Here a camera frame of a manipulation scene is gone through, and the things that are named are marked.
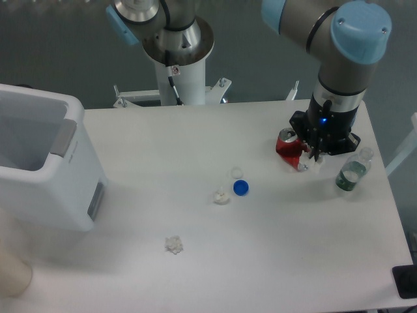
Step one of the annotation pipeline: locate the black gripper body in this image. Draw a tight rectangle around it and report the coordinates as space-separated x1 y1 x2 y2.
289 91 361 155

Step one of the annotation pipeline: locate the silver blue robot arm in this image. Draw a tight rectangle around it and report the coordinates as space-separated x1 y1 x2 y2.
106 1 392 159

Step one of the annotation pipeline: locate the small white paper ball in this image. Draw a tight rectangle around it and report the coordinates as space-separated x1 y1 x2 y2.
212 186 230 205

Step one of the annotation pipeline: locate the white plastic trash bin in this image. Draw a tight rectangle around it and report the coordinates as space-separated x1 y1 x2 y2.
1 84 108 231

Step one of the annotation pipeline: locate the red crushed soda can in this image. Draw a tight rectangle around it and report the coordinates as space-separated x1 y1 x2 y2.
276 128 309 171

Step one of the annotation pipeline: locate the clear green plastic bottle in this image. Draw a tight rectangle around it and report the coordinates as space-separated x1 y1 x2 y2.
335 147 373 192

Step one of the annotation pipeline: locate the clear white bottle cap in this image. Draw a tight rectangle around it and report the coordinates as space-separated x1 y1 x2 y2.
230 166 244 179

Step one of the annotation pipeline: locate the blue bottle cap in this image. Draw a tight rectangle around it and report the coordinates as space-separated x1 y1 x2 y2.
233 179 250 196

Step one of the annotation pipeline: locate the black device at edge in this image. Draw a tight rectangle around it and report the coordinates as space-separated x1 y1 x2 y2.
392 265 416 299

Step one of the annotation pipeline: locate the beige cardboard tube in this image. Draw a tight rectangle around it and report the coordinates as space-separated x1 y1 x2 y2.
1 210 33 299

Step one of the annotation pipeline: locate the white metal frame bracket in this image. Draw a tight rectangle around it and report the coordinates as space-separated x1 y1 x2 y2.
112 77 233 109

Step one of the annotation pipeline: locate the black white cable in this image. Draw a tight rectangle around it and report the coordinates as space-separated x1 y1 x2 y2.
165 48 184 106

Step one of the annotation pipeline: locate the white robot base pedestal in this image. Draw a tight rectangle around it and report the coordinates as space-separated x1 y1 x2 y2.
142 16 214 106

